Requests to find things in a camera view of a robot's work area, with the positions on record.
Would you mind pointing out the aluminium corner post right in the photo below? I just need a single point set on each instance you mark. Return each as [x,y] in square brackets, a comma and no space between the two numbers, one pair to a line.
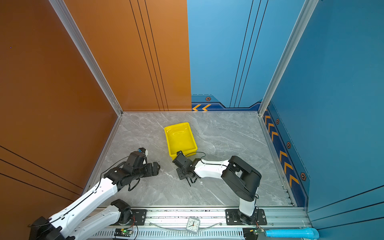
[292,43]

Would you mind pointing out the aluminium corner post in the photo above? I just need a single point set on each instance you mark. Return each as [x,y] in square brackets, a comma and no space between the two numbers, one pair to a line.
[292,43]
[74,32]

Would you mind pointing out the aluminium corner post left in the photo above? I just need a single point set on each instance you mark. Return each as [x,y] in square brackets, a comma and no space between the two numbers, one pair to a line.
[74,32]

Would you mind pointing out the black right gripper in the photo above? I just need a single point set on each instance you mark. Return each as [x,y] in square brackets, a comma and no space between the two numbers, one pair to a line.
[181,177]

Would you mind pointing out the small white clock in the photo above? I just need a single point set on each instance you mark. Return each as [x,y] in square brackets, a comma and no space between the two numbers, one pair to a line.
[193,225]

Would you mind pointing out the yellow plastic bin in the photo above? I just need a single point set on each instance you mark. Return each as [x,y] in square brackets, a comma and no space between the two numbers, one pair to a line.
[180,138]

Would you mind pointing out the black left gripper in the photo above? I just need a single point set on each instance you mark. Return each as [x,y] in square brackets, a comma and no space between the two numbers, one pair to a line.
[151,172]

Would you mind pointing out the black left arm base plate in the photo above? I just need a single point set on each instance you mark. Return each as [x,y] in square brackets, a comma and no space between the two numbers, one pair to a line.
[137,218]

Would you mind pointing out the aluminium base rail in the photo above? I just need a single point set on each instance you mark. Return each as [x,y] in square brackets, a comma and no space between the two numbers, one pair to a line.
[203,223]

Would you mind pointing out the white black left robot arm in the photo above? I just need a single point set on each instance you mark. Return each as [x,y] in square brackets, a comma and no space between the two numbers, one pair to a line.
[74,223]

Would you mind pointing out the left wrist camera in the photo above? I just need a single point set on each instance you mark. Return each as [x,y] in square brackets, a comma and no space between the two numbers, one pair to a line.
[144,151]

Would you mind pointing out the green circuit board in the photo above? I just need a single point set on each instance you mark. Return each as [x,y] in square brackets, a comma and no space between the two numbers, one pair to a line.
[123,233]

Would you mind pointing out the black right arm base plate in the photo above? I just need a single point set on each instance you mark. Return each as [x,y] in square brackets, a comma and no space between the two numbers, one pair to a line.
[235,217]

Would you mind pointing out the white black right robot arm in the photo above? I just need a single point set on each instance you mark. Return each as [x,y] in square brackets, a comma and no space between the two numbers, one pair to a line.
[242,179]

